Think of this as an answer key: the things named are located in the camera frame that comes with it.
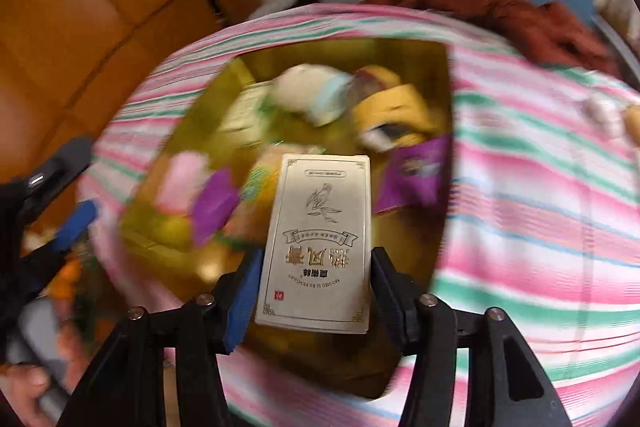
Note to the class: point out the yellow patterned sock bundle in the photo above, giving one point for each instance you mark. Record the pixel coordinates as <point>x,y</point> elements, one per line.
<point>395,112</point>

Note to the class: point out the purple packet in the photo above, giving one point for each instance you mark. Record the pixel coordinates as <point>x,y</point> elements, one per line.
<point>417,177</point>
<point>215,207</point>

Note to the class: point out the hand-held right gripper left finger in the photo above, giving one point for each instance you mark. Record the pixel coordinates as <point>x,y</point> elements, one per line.
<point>242,302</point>

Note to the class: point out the person's left hand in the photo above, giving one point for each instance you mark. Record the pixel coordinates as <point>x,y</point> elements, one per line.
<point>22,394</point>

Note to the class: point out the striped bed sheet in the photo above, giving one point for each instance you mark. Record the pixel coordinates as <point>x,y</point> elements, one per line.
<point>525,232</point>

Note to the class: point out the red-brown jacket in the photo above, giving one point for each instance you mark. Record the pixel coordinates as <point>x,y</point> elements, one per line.
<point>500,17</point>

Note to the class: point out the gold metal tin box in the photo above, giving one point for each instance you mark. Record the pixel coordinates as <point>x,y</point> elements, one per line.
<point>415,257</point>

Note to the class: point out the beige printed box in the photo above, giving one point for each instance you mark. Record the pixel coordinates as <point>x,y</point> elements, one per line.
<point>315,247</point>

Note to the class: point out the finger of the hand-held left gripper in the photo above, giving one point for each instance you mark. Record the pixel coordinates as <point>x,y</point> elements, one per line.
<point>60,167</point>
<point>75,224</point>

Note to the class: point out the yellow sponge block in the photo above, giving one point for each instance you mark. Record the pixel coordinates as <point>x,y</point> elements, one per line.
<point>632,122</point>

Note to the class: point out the wooden wardrobe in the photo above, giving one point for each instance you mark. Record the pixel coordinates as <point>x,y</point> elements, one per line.
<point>100,7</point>

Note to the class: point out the pink plastic roll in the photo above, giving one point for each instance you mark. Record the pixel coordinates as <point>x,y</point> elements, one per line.
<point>182,182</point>

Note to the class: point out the white gauze ball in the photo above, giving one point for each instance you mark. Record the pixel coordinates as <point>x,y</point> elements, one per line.
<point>602,117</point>

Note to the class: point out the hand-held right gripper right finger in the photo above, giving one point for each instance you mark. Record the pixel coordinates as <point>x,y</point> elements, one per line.
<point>387,297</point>

